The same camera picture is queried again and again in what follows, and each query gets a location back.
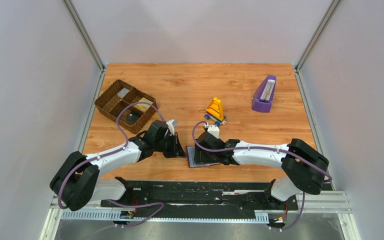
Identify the red leather card holder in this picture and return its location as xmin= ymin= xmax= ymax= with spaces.
xmin=186 ymin=145 xmax=220 ymax=168

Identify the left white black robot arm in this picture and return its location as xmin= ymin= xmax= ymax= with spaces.
xmin=49 ymin=119 xmax=186 ymax=212

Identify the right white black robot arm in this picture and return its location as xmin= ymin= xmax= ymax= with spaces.
xmin=194 ymin=131 xmax=330 ymax=202

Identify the black card in basket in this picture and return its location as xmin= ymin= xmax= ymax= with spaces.
xmin=124 ymin=112 xmax=142 ymax=126

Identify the gold card in basket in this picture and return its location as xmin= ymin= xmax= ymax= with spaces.
xmin=134 ymin=97 xmax=153 ymax=113

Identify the silver card in basket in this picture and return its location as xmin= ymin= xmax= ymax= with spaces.
xmin=117 ymin=87 xmax=130 ymax=99

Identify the yellow toy truck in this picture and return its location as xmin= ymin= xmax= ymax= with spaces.
xmin=204 ymin=97 xmax=226 ymax=126

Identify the brown woven divided basket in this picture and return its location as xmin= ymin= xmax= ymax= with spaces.
xmin=94 ymin=79 xmax=158 ymax=134

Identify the purple metronome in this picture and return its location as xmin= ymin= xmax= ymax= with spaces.
xmin=251 ymin=75 xmax=277 ymax=113

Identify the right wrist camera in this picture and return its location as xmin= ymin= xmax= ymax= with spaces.
xmin=204 ymin=123 xmax=220 ymax=139

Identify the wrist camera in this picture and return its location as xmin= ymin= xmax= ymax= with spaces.
xmin=204 ymin=123 xmax=220 ymax=139
xmin=165 ymin=119 xmax=178 ymax=136

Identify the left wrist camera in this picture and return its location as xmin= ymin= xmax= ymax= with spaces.
xmin=165 ymin=119 xmax=178 ymax=136

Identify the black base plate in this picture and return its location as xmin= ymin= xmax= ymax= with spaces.
xmin=117 ymin=180 xmax=298 ymax=218

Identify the white slotted cable duct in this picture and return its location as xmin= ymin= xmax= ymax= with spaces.
xmin=60 ymin=209 xmax=270 ymax=224

